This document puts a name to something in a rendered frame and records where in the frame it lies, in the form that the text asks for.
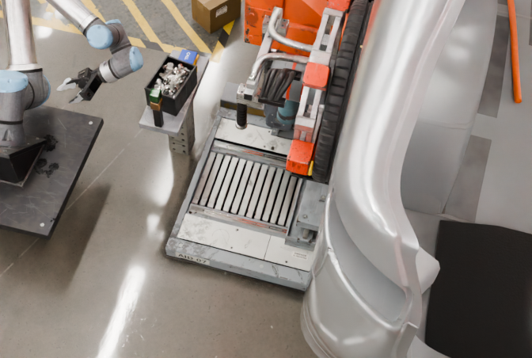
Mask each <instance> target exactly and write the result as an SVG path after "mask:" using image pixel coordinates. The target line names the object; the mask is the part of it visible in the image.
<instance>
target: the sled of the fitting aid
mask: <svg viewBox="0 0 532 358"><path fill-rule="evenodd" d="M306 183H307V180H306V179H301V183H300V186H299V189H298V194H297V196H296V200H295V203H294V208H293V211H292V214H291V219H290V222H289V225H288V228H287V233H286V237H285V242H284V245H288V246H293V247H296V248H299V249H305V250H309V251H312V252H313V251H314V247H315V243H316V239H317V232H318V231H315V230H310V229H306V228H303V227H297V226H296V221H297V218H298V213H299V209H300V206H301V203H302V198H303V195H304V192H305V188H306Z"/></svg>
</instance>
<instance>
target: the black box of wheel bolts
mask: <svg viewBox="0 0 532 358"><path fill-rule="evenodd" d="M196 68H197V65H194V64H191V63H188V62H185V61H183V60H180V59H177V58H174V57H172V56H169V55H167V56H166V57H165V59H164V60H163V61H162V63H161V65H160V66H159V68H158V69H157V70H156V71H155V73H154V75H153V76H152V77H151V79H150V80H149V82H148V83H147V84H146V86H145V87H144V90H145V92H146V103H147V105H148V106H150V99H149V94H150V91H151V89H152V88H155V89H158V90H161V94H162V97H161V98H162V101H163V106H162V111H163V112H166V113H168V114H171V115H173V116H177V114H178V113H179V111H180V110H181V109H182V107H183V106H184V103H185V102H186V101H187V99H188V98H189V96H190V95H191V93H192V91H193V90H194V89H195V87H196V85H197V70H196Z"/></svg>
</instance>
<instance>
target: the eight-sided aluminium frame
mask: <svg viewBox="0 0 532 358"><path fill-rule="evenodd" d="M345 17H346V13H344V11H339V10H333V9H329V8H325V10H324V12H323V14H322V19H321V24H320V28H319V30H318V33H317V38H316V40H315V43H314V46H313V48H312V50H311V53H310V59H309V61H310V62H313V63H320V64H323V65H327V66H329V64H330V67H331V73H332V76H333V71H334V68H335V65H336V59H337V56H338V52H339V51H338V50H339V46H340V38H341V33H342V29H343V27H344V22H345ZM332 25H333V27H332ZM331 28H332V32H331ZM330 33H331V35H330ZM324 34H328V35H330V38H329V43H328V46H327V48H326V51H320V47H321V42H322V39H323V36H324ZM332 76H331V80H332ZM331 80H330V83H331ZM309 91H310V87H306V86H304V87H303V91H302V97H301V101H300V105H299V109H298V112H297V115H296V118H295V122H294V139H299V140H302V141H306V142H310V143H314V144H315V145H314V149H315V146H316V141H317V135H318V132H319V129H320V126H321V121H322V117H323V115H324V111H325V105H326V101H327V97H328V93H329V91H328V93H327V97H326V100H325V104H324V105H320V101H321V95H322V91H323V90H320V89H317V90H316V94H315V98H314V101H313V105H309V107H308V110H307V112H305V109H306V102H307V99H308V95H309ZM301 132H302V134H301ZM300 136H301V137H300Z"/></svg>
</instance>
